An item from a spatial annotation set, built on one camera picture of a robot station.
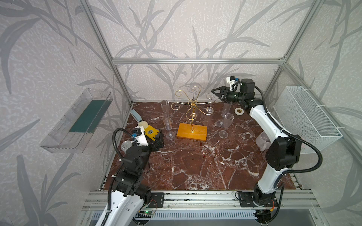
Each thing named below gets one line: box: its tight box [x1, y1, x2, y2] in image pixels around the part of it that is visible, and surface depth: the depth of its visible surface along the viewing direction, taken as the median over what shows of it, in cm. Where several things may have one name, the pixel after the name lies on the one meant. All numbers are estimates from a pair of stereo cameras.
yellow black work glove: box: [137, 120, 160, 142], surface depth 104 cm
